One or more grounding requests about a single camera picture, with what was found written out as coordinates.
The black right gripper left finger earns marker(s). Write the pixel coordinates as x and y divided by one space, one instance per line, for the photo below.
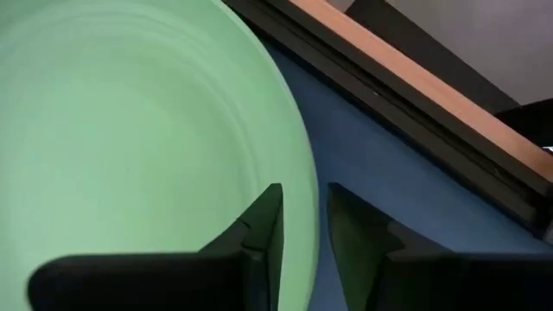
242 281

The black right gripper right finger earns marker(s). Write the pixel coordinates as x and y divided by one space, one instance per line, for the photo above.
389 276

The green plate stack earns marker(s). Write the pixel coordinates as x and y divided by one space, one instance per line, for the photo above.
129 129

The blue table mat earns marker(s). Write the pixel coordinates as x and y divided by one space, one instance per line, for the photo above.
367 173

